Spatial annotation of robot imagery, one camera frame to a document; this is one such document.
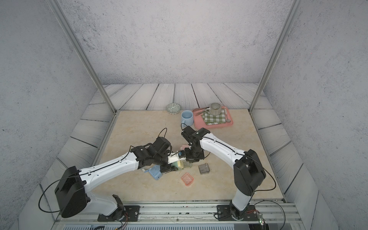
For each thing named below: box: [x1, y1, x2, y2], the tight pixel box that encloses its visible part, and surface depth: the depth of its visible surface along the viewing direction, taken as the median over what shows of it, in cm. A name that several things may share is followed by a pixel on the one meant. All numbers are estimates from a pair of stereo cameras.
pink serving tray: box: [192, 106, 234, 129], surface depth 117 cm
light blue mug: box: [181, 110, 195, 127], surface depth 110 cm
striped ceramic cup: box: [206, 103, 222, 116], surface depth 114 cm
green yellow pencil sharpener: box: [171, 160, 184, 171], surface depth 77 cm
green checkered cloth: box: [201, 108, 227, 126], surface depth 117 cm
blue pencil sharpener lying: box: [141, 164, 163, 181], surface depth 84 cm
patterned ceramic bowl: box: [165, 103, 181, 115], surface depth 122 cm
